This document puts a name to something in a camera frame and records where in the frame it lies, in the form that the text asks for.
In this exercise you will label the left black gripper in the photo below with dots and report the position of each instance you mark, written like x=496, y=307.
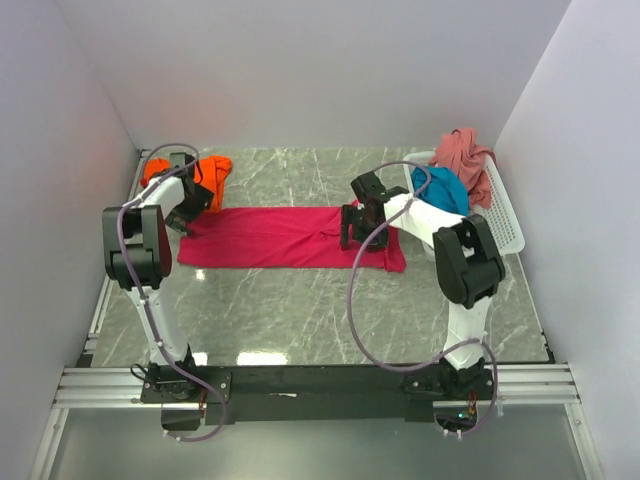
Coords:
x=203, y=200

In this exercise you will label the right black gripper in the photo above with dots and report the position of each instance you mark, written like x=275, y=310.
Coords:
x=350, y=215

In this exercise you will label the magenta t shirt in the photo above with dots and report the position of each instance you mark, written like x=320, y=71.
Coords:
x=267, y=237

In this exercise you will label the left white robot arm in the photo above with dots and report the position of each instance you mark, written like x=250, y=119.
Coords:
x=137, y=255

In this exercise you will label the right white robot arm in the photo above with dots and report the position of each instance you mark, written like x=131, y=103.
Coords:
x=469, y=267

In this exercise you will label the folded orange t shirt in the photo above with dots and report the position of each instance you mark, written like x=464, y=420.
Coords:
x=211, y=173

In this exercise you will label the teal blue t shirt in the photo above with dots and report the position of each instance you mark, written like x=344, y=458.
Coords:
x=441, y=189

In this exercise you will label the salmon pink t shirt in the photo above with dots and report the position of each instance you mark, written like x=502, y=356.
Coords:
x=459, y=152

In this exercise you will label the white plastic basket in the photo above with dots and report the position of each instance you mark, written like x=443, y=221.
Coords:
x=501, y=216

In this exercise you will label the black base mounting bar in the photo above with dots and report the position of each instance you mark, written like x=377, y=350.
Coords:
x=325, y=392

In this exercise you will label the aluminium frame rail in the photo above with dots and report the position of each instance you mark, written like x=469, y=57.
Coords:
x=97, y=388

